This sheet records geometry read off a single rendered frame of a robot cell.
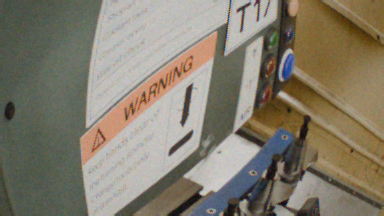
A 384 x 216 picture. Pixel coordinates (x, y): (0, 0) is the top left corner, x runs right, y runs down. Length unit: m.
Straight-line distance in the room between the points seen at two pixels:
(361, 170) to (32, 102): 1.37
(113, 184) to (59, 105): 0.13
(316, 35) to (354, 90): 0.17
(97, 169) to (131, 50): 0.08
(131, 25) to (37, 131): 0.10
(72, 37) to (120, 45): 0.07
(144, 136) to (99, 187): 0.06
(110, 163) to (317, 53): 1.11
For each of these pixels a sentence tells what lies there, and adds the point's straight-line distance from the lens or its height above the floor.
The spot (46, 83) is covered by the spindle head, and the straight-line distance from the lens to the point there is 0.40.
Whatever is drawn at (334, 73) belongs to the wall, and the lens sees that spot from 1.58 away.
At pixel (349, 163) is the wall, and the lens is 1.69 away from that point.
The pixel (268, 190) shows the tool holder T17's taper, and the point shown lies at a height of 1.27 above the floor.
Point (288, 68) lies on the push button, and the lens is 0.73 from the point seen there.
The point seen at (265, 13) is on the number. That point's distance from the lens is 0.64.
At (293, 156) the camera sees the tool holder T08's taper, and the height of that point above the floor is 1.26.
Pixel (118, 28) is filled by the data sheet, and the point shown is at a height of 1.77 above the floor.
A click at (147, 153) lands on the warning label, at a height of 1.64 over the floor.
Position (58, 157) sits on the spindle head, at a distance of 0.45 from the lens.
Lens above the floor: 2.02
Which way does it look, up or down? 39 degrees down
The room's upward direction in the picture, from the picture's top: 9 degrees clockwise
